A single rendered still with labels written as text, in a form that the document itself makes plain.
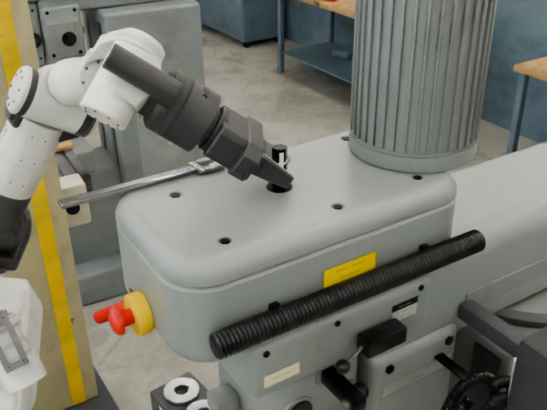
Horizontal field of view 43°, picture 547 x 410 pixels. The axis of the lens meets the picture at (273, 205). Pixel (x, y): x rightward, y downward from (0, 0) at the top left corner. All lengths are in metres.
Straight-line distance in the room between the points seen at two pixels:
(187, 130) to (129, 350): 2.83
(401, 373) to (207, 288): 0.46
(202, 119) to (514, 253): 0.62
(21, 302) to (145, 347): 2.43
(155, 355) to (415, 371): 2.53
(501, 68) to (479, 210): 5.08
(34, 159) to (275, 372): 0.53
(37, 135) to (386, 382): 0.69
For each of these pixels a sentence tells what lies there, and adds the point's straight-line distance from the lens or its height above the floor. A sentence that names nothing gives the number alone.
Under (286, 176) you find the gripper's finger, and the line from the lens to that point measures 0.95.
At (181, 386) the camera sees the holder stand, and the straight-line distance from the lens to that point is 1.83.
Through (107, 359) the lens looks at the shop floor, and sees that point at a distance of 3.65.
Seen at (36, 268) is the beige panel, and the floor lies 0.80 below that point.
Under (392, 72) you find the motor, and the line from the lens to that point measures 0.99.
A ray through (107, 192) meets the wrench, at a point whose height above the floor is 1.90.
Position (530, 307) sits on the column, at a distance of 1.37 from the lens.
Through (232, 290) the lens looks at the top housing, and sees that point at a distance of 0.85.
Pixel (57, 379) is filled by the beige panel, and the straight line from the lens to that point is 3.28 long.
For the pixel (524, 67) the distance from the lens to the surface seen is 5.07.
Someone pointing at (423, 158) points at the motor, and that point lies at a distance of 1.03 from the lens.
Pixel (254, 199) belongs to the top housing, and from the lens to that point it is 0.96.
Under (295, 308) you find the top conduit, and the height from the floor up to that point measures 1.80.
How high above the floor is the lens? 2.34
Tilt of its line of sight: 29 degrees down
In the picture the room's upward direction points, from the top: 1 degrees counter-clockwise
